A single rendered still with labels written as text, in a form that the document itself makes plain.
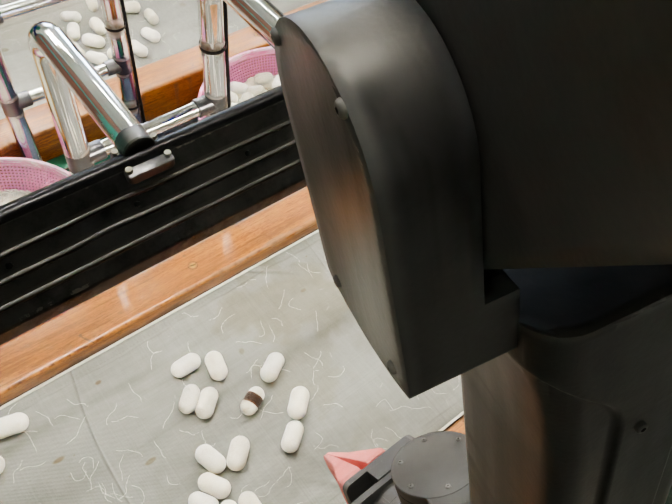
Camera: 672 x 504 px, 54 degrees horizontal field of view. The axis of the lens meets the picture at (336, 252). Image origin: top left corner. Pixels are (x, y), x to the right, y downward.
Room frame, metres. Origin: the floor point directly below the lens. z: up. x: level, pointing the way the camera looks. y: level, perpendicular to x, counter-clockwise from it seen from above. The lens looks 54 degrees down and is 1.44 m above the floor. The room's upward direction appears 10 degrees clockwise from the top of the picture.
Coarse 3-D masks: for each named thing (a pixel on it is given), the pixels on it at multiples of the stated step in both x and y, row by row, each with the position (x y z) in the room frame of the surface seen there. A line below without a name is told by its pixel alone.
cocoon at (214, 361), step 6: (210, 354) 0.32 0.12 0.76; (216, 354) 0.32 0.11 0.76; (210, 360) 0.31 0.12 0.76; (216, 360) 0.31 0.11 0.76; (222, 360) 0.32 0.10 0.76; (210, 366) 0.31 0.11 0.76; (216, 366) 0.31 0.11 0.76; (222, 366) 0.31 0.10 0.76; (210, 372) 0.30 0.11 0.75; (216, 372) 0.30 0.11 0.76; (222, 372) 0.30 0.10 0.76; (216, 378) 0.30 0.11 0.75; (222, 378) 0.30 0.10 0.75
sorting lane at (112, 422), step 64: (320, 256) 0.49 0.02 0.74; (192, 320) 0.37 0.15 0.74; (256, 320) 0.38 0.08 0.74; (320, 320) 0.40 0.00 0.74; (64, 384) 0.26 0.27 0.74; (128, 384) 0.28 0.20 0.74; (256, 384) 0.30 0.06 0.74; (320, 384) 0.32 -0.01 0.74; (384, 384) 0.33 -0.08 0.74; (448, 384) 0.34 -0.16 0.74; (0, 448) 0.19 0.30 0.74; (64, 448) 0.20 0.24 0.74; (128, 448) 0.21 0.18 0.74; (192, 448) 0.22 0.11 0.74; (256, 448) 0.23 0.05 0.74; (320, 448) 0.24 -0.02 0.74; (384, 448) 0.26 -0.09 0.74
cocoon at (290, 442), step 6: (294, 420) 0.26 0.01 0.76; (288, 426) 0.26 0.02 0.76; (294, 426) 0.26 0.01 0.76; (300, 426) 0.26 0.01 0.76; (288, 432) 0.25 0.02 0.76; (294, 432) 0.25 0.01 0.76; (300, 432) 0.25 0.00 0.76; (282, 438) 0.24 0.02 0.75; (288, 438) 0.24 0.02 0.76; (294, 438) 0.24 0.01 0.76; (300, 438) 0.25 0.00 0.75; (282, 444) 0.24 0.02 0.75; (288, 444) 0.24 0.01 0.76; (294, 444) 0.24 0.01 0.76; (288, 450) 0.23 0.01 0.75; (294, 450) 0.23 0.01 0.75
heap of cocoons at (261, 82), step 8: (264, 72) 0.82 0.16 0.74; (248, 80) 0.81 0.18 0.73; (256, 80) 0.80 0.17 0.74; (264, 80) 0.81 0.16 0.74; (272, 80) 0.81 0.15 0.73; (232, 88) 0.77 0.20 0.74; (240, 88) 0.77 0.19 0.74; (248, 88) 0.78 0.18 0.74; (256, 88) 0.78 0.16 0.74; (264, 88) 0.80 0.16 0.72; (272, 88) 0.81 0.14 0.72; (232, 96) 0.75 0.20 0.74; (240, 96) 0.77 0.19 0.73; (248, 96) 0.76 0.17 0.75; (232, 104) 0.73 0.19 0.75
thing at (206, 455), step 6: (204, 444) 0.22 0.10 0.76; (198, 450) 0.21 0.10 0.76; (204, 450) 0.21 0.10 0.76; (210, 450) 0.22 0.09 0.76; (216, 450) 0.22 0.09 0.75; (198, 456) 0.21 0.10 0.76; (204, 456) 0.21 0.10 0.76; (210, 456) 0.21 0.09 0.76; (216, 456) 0.21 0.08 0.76; (222, 456) 0.21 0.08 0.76; (204, 462) 0.20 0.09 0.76; (210, 462) 0.20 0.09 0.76; (216, 462) 0.20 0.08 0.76; (222, 462) 0.21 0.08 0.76; (210, 468) 0.20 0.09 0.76; (216, 468) 0.20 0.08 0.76; (222, 468) 0.20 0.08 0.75
